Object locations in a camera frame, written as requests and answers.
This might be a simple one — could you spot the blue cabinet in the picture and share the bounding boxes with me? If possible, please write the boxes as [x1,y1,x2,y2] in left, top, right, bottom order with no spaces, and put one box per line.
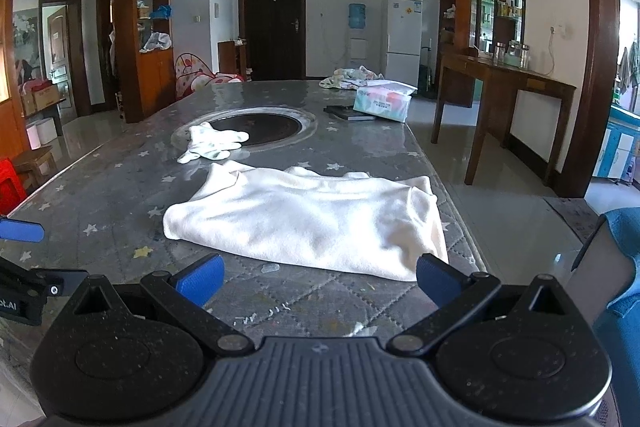
[592,104,640,180]

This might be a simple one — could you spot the hanging clothes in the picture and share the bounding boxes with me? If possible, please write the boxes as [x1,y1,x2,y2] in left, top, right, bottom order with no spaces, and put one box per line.
[617,42,640,95]

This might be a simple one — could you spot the small white garment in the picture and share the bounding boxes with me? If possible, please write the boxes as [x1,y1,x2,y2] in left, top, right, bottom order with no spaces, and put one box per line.
[177,123,250,165]

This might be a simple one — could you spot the black flat tray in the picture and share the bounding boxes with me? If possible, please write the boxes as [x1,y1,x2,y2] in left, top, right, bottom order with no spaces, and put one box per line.
[323,104,377,122]

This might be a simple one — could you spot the blue and grey chair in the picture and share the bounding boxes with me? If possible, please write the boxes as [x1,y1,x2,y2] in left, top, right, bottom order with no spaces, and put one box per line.
[572,207,640,427]

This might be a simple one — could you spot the red patterned bags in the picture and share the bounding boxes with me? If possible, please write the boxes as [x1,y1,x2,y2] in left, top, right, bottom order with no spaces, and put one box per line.
[174,52,246,100]

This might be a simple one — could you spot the white bin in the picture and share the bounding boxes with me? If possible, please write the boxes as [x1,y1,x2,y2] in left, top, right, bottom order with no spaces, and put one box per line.
[26,117,56,146]

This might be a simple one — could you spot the floral wall painting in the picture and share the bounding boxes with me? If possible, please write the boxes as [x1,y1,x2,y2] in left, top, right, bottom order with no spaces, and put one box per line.
[12,9,41,88]

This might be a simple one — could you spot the floral cloth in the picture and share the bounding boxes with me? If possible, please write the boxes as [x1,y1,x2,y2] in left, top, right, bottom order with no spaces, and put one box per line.
[320,66,386,90]

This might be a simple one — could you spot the red plastic stool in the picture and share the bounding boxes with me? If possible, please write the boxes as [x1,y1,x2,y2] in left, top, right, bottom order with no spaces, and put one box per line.
[0,158,27,215]

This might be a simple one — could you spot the tissue pack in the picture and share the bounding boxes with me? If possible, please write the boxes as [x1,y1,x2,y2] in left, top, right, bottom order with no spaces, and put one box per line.
[353,79,418,124]

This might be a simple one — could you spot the grey door mat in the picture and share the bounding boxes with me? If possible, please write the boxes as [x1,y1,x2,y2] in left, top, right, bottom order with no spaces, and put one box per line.
[542,196,601,248]

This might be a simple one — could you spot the dark wooden door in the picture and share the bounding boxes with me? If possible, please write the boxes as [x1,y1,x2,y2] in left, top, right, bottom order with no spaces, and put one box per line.
[238,0,307,82]

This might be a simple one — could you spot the white refrigerator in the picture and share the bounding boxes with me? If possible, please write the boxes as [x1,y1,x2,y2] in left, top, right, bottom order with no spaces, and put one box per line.
[385,0,423,82]

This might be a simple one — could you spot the wooden shelf cabinet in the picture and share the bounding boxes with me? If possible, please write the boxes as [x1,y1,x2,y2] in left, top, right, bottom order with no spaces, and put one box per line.
[115,0,176,122]

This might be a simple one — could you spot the brown interior door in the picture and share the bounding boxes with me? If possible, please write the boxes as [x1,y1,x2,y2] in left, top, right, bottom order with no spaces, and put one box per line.
[39,0,83,118]

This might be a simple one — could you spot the small wooden shoe rack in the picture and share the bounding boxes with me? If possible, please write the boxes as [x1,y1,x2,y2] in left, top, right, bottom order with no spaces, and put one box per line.
[218,39,248,80]

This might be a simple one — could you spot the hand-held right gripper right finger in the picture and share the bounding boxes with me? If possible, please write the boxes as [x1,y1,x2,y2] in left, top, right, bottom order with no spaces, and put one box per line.
[386,253,581,356]

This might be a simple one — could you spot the wooden console table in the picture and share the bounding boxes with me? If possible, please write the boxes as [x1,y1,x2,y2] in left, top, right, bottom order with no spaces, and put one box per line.
[431,52,577,186]

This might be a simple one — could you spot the cardboard box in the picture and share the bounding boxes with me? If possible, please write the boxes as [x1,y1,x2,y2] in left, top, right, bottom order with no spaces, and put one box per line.
[20,82,61,116]

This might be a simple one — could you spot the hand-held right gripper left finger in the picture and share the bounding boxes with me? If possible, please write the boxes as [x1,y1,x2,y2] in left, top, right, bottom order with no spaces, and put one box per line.
[57,253,255,355]

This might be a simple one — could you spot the small wooden stool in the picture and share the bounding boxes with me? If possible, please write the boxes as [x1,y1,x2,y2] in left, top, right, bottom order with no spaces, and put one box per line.
[11,146,57,190]

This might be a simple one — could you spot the water dispenser blue bottle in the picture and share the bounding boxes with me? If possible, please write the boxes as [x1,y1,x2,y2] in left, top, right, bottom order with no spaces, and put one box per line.
[348,27,368,62]

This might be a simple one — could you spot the cream sweatshirt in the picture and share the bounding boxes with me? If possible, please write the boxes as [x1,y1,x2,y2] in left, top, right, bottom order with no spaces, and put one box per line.
[163,159,449,282]

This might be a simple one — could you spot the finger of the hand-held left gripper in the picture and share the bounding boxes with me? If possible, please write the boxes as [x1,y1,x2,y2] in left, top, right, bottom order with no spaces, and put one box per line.
[0,256,92,303]
[0,216,45,244]

